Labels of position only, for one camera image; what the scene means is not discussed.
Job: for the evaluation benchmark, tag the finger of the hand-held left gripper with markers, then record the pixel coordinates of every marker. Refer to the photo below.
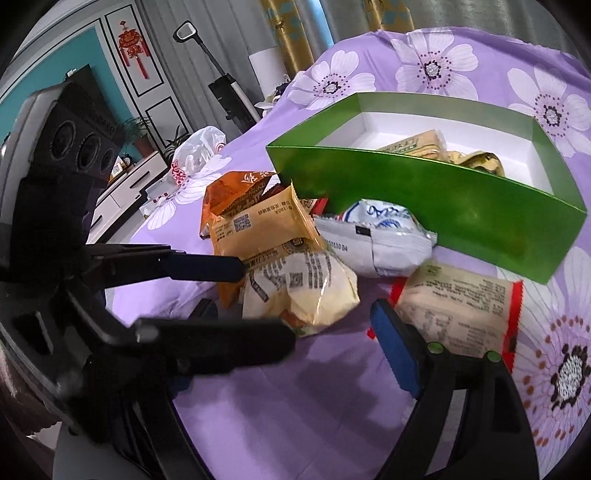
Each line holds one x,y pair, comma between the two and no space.
203,268
217,344

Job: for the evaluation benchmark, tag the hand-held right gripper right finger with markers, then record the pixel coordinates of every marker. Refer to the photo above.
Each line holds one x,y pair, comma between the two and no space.
399,350

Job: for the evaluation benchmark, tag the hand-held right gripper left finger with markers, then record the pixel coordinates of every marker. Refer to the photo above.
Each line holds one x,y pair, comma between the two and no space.
157,429

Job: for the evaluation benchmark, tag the cream red-edged snack packet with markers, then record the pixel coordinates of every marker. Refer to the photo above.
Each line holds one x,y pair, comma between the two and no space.
457,304

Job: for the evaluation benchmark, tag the tan orange snack packet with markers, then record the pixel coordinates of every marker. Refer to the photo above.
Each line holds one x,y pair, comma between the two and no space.
270,221

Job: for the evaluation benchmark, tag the pale yellow snack packet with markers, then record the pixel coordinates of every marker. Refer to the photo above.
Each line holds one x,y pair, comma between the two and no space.
304,290

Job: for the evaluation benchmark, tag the white blue snack packet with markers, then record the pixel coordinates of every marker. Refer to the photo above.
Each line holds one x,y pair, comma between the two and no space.
388,247

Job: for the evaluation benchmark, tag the green cardboard box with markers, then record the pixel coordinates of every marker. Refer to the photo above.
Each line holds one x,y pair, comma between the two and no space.
415,207

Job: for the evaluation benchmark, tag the KFC cardboard box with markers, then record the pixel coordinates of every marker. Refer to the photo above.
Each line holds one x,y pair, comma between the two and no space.
154,203

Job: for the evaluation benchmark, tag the purple floral bed sheet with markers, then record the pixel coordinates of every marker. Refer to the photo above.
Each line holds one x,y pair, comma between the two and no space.
323,406

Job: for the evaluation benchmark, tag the white television cabinet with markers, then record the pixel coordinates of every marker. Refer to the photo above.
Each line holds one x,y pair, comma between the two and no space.
129,184

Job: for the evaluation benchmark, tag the white plastic bag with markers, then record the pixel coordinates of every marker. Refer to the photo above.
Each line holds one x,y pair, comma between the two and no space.
198,150

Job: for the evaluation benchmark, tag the potted green plant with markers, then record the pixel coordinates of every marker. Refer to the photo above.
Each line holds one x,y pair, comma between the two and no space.
178,138
136,131

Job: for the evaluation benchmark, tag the small red snack packet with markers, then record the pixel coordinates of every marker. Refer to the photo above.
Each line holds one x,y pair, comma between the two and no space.
318,206

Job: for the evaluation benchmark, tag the grey curtain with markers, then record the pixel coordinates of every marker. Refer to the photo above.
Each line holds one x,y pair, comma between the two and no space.
194,92

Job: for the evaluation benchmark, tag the black upright vacuum cleaner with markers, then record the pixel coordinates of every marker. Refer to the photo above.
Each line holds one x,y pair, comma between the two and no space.
228,92

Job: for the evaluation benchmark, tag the black white cloth bundle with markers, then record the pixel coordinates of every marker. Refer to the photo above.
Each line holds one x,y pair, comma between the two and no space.
274,94

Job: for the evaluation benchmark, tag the gold snack packet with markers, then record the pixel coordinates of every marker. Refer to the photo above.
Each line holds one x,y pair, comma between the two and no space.
480,164

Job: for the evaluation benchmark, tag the white tower appliance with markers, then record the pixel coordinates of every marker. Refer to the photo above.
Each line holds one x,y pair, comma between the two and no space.
265,74

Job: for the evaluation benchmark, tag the gold packets inside box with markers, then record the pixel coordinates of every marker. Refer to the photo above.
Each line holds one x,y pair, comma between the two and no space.
415,143

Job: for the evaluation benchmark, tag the gold patterned curtain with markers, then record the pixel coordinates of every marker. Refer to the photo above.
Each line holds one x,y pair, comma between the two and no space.
385,14
295,37

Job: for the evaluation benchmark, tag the red knot wall ornament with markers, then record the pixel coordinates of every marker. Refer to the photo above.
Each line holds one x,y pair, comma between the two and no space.
133,46

